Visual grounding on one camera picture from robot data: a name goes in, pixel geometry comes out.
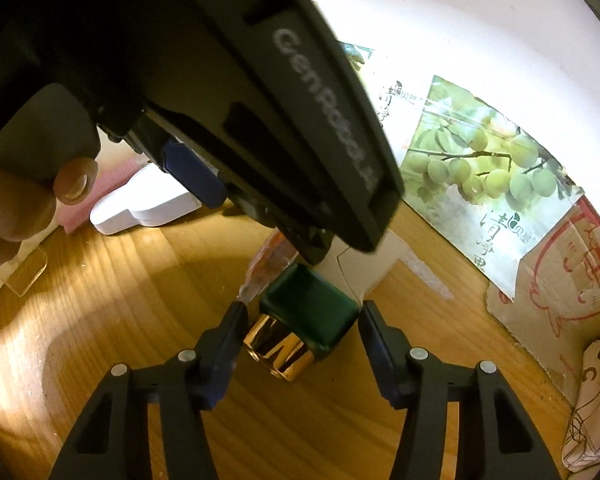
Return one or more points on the pink item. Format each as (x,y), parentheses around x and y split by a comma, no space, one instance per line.
(271,259)

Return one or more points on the person's left hand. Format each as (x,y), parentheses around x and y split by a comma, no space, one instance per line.
(27,207)

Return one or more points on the clear plastic box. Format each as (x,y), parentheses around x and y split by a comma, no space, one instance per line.
(23,271)

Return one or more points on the pink sponge block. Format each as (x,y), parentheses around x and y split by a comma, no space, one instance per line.
(70,218)

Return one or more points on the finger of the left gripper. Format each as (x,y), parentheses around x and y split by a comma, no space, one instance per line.
(186,167)

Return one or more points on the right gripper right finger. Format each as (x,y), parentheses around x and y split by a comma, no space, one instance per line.
(496,436)

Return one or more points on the cardboard piece with red print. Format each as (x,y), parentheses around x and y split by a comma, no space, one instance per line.
(555,313)

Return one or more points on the white foam shape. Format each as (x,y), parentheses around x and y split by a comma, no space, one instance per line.
(150,198)

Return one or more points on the green bottle with gold cap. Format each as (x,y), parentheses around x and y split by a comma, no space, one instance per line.
(302,319)

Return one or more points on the patterned canvas bag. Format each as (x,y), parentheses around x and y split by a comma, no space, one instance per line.
(581,449)

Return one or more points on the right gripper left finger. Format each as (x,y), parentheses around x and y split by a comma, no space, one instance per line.
(109,439)

